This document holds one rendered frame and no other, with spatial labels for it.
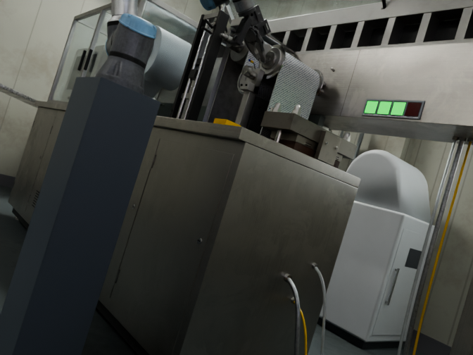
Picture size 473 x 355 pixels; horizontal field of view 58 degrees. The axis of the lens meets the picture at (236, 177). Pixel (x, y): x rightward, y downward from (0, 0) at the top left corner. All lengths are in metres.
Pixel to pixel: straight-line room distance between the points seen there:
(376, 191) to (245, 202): 1.70
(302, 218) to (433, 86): 0.67
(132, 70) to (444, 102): 1.06
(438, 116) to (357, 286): 1.51
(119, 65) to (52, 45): 3.89
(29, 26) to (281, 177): 4.10
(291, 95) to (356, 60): 0.34
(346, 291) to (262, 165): 1.70
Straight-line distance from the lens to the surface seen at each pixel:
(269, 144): 1.39
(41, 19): 5.23
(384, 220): 2.85
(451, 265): 3.43
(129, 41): 1.38
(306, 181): 1.55
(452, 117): 1.65
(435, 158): 3.62
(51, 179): 1.39
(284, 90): 1.78
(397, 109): 1.76
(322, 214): 1.65
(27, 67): 5.15
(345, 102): 1.91
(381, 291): 2.83
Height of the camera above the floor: 0.72
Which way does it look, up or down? 1 degrees up
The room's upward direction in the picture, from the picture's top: 17 degrees clockwise
